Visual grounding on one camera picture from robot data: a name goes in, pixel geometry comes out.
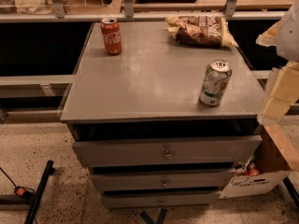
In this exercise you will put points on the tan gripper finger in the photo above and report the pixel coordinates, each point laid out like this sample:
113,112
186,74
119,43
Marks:
281,92
269,37

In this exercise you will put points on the brown chip bag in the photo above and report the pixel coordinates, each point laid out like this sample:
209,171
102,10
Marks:
209,31

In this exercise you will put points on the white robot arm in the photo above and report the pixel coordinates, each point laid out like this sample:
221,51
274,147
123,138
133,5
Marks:
288,35

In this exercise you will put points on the green white 7up can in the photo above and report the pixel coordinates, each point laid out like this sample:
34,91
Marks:
216,79

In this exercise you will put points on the red coca-cola can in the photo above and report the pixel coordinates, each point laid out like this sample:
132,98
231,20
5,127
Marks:
112,35

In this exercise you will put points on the cardboard box with items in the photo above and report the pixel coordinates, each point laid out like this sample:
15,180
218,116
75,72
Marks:
275,159

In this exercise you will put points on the top grey drawer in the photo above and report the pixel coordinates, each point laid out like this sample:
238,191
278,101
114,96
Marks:
166,151

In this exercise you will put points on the grey drawer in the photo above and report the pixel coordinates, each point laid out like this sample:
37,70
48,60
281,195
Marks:
162,180
166,151
160,199

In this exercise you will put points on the grey drawer cabinet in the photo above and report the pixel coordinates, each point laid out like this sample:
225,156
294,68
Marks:
151,91

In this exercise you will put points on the middle grey drawer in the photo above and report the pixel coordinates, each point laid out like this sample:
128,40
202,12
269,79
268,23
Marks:
162,180

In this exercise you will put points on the bottom grey drawer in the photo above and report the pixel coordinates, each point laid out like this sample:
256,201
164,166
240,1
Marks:
160,199

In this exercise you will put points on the black floor stand leg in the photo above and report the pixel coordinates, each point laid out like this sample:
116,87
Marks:
48,171

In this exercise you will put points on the orange cable connector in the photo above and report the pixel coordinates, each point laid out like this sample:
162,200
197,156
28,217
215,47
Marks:
24,192

